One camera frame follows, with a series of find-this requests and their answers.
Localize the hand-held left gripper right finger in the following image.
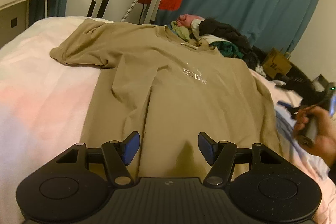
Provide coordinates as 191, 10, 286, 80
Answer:
198, 131, 285, 186

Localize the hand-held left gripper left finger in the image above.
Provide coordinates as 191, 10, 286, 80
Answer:
54, 131, 140, 186

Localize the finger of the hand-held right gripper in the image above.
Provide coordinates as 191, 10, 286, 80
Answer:
278, 101, 305, 115

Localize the tan printed t-shirt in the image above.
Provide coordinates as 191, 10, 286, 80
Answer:
50, 18, 282, 178

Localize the pile of mixed clothes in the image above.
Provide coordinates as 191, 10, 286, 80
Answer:
170, 13, 269, 75

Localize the person's right hand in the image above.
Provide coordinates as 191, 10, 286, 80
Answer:
292, 106, 336, 167

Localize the brown paper bag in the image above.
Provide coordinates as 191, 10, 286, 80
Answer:
262, 48, 292, 81

